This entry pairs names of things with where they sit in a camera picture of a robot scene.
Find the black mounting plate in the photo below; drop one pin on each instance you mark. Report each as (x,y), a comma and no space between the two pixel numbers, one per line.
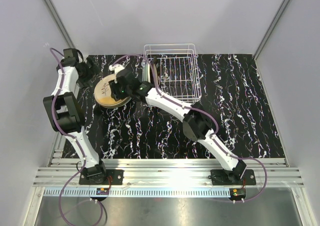
(110,176)
(220,177)

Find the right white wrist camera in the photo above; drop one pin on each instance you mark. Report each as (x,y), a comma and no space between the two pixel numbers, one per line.
(116,68)

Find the mint green floral plate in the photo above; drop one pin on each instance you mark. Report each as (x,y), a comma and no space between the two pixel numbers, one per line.
(145,71)

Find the right aluminium frame post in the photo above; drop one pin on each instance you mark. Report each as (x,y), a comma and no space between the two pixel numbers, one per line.
(272,26)

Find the white wire dish rack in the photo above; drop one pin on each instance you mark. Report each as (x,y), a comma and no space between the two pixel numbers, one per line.
(179,70)

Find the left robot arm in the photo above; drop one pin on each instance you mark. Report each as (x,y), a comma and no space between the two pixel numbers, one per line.
(66,115)

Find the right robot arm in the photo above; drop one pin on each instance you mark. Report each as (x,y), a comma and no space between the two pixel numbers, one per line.
(198,125)

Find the cream yellow leaf plate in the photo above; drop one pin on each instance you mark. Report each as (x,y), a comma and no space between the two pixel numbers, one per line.
(102,94)

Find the aluminium frame post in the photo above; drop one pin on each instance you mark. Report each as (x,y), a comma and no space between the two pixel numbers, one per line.
(272,26)
(56,18)

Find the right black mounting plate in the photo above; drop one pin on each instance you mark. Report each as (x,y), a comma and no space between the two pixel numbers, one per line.
(220,177)

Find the left aluminium frame post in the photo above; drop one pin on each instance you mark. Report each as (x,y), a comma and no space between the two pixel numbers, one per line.
(56,18)

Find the black plate with colour stripes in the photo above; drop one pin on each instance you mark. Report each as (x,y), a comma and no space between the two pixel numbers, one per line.
(156,70)

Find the white slotted cable duct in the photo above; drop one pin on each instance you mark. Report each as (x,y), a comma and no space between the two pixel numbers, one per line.
(130,192)

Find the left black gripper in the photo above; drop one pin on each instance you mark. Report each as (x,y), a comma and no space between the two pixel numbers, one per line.
(92,72)

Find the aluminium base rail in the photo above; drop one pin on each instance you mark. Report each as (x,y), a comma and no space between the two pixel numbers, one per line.
(169,173)

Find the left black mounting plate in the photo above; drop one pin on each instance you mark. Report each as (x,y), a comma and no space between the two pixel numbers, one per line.
(110,176)

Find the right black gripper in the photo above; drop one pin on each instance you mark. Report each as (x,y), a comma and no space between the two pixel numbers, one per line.
(114,89)

